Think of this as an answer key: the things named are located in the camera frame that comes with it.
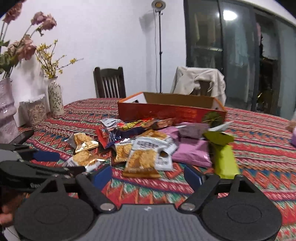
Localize white gold cracker packet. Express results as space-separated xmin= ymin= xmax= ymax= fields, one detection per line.
xmin=122 ymin=137 xmax=177 ymax=179

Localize person's left hand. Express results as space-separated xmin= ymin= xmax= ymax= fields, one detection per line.
xmin=1 ymin=193 xmax=26 ymax=227

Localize black phone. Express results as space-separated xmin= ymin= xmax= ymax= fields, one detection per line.
xmin=10 ymin=130 xmax=34 ymax=145

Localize green snack bar packet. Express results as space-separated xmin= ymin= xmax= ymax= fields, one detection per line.
xmin=203 ymin=131 xmax=240 ymax=179

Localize large purple snack packet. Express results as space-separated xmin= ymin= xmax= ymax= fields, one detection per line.
xmin=171 ymin=138 xmax=212 ymax=167

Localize pink glass vase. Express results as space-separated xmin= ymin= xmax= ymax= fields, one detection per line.
xmin=0 ymin=78 xmax=20 ymax=144

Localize clear snack bag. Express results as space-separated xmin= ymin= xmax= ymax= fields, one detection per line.
xmin=18 ymin=93 xmax=50 ymax=126

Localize red blue snack packet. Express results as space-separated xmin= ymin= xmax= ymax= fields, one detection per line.
xmin=95 ymin=126 xmax=145 ymax=149

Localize small purple snack packet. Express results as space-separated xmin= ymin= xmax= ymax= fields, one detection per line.
xmin=176 ymin=123 xmax=209 ymax=139

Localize silver brown snack packet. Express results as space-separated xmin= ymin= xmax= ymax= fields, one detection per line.
xmin=100 ymin=118 xmax=121 ymax=128

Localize red yellow snack packet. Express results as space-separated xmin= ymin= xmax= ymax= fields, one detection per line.
xmin=116 ymin=117 xmax=176 ymax=132

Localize white floral vase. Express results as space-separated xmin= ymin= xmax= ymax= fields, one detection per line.
xmin=48 ymin=77 xmax=65 ymax=116

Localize orange cardboard box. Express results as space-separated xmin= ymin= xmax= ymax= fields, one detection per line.
xmin=117 ymin=92 xmax=227 ymax=123

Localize chair with beige jacket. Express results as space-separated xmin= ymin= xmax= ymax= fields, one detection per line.
xmin=191 ymin=80 xmax=213 ymax=96

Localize dark wooden chair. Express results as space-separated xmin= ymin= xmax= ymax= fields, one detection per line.
xmin=93 ymin=67 xmax=126 ymax=98

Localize yellow blossom branches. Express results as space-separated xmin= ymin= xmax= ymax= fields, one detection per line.
xmin=35 ymin=39 xmax=83 ymax=79

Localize purple tissue pack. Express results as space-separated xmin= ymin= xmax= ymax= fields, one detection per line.
xmin=290 ymin=128 xmax=296 ymax=147

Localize beige jacket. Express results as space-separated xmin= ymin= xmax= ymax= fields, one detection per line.
xmin=170 ymin=66 xmax=226 ymax=105

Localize pink dried flowers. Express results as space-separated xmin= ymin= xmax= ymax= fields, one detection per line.
xmin=1 ymin=1 xmax=57 ymax=79

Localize glass sliding door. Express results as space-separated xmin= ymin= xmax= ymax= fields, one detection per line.
xmin=184 ymin=1 xmax=295 ymax=120

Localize black floor lamp stand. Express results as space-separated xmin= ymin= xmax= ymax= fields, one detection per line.
xmin=152 ymin=0 xmax=166 ymax=93

